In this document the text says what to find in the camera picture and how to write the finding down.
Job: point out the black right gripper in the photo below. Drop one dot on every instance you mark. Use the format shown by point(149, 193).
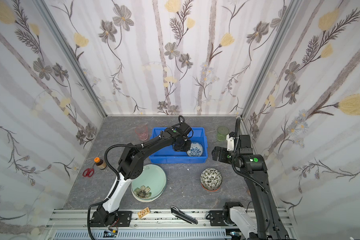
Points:
point(221, 154)

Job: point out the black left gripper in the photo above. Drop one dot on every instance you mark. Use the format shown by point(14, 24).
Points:
point(182, 144)

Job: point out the blue patterned bowl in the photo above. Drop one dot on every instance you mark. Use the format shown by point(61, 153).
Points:
point(196, 150)

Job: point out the black white patterned bowl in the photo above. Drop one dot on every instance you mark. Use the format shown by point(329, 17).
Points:
point(211, 178)

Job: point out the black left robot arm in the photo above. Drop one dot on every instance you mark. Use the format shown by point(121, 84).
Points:
point(130, 166)

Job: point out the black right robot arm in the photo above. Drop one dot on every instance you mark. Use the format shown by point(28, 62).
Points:
point(268, 224)

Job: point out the blue plastic bin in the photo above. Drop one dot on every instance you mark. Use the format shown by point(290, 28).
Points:
point(168, 156)

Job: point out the green transparent cup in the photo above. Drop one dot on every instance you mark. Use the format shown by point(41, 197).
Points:
point(222, 132)

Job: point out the red pink glass bowl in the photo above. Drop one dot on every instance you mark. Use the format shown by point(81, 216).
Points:
point(211, 190)

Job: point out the pink transparent cup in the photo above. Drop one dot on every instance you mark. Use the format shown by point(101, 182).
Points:
point(142, 132)

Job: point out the green floral plate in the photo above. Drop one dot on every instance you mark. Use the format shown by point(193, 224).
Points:
point(153, 176)

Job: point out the black folding tool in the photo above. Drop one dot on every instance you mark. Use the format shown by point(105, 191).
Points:
point(182, 216)

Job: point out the small wooden block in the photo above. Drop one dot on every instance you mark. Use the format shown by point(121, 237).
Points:
point(144, 212)

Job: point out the brown bottle orange cap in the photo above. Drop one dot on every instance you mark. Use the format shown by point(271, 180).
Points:
point(101, 164)

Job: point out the red scissors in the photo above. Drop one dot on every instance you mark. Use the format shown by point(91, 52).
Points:
point(88, 173)

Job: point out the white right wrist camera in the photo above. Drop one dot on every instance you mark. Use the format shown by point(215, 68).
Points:
point(230, 141)

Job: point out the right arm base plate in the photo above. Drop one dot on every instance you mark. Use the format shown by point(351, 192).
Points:
point(216, 218)

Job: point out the white perforated cable tray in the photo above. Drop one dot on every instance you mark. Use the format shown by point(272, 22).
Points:
point(165, 234)

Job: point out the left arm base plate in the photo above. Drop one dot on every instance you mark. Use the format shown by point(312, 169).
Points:
point(123, 218)

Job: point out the aluminium rail frame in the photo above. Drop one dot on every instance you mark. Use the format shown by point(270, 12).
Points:
point(72, 224)

